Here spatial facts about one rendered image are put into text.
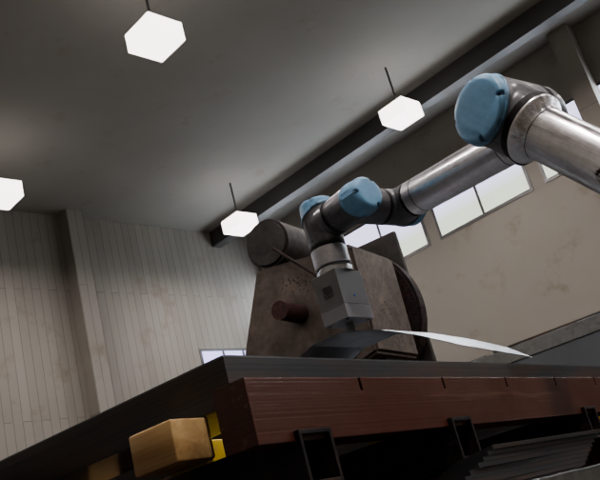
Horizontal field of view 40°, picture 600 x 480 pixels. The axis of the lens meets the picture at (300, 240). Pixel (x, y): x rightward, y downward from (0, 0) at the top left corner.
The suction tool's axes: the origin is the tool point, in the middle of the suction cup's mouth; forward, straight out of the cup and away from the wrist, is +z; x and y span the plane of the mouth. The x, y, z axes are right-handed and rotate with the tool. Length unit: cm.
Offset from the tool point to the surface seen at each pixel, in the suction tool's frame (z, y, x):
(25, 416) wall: -242, -497, -936
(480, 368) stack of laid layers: 16.7, 21.6, 35.8
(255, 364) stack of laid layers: 17, 71, 39
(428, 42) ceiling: -562, -800, -317
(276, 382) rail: 20, 74, 44
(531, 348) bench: -1, -81, -2
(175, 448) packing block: 23, 80, 35
